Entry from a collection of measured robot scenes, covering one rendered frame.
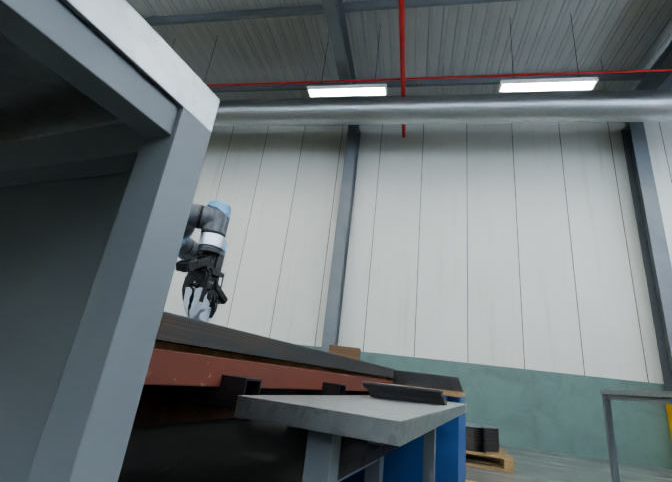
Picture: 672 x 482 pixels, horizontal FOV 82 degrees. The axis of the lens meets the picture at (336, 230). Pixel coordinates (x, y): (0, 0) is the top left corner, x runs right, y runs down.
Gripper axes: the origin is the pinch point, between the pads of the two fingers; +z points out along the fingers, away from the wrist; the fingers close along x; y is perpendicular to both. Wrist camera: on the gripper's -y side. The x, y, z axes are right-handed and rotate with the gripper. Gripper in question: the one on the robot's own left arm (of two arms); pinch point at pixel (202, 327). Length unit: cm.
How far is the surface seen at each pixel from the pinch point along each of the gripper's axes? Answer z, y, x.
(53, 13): -9, 114, 79
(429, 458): 37, -44, 81
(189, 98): -11, 103, 80
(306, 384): 15, 31, 62
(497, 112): -491, -542, 119
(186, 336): 9, 76, 62
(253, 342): 7, 57, 62
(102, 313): 9, 103, 78
